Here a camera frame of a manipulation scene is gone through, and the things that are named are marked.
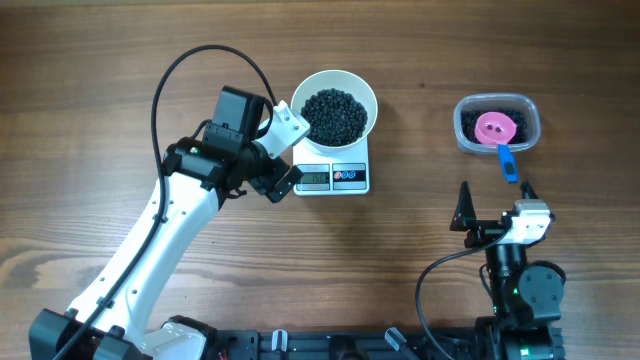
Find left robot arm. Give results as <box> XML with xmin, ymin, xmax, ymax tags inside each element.
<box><xmin>29</xmin><ymin>87</ymin><xmax>310</xmax><ymax>359</ymax></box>

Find pink scoop blue handle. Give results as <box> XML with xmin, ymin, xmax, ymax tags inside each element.
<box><xmin>475</xmin><ymin>112</ymin><xmax>519</xmax><ymax>184</ymax></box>

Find white digital kitchen scale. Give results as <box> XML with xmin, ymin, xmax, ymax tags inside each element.
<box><xmin>293</xmin><ymin>138</ymin><xmax>370</xmax><ymax>196</ymax></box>

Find clear plastic bean container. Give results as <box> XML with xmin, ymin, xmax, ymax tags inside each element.
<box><xmin>453</xmin><ymin>93</ymin><xmax>541</xmax><ymax>155</ymax></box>

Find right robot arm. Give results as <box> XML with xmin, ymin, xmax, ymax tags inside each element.
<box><xmin>450</xmin><ymin>182</ymin><xmax>567</xmax><ymax>360</ymax></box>

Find black beans in bowl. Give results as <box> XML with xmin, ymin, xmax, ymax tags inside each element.
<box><xmin>301</xmin><ymin>88</ymin><xmax>368</xmax><ymax>147</ymax></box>

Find black beans in container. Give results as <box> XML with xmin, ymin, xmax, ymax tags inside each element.
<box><xmin>460</xmin><ymin>108</ymin><xmax>528</xmax><ymax>144</ymax></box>

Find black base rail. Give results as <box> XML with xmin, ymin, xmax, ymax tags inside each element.
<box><xmin>118</xmin><ymin>327</ymin><xmax>566</xmax><ymax>360</ymax></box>

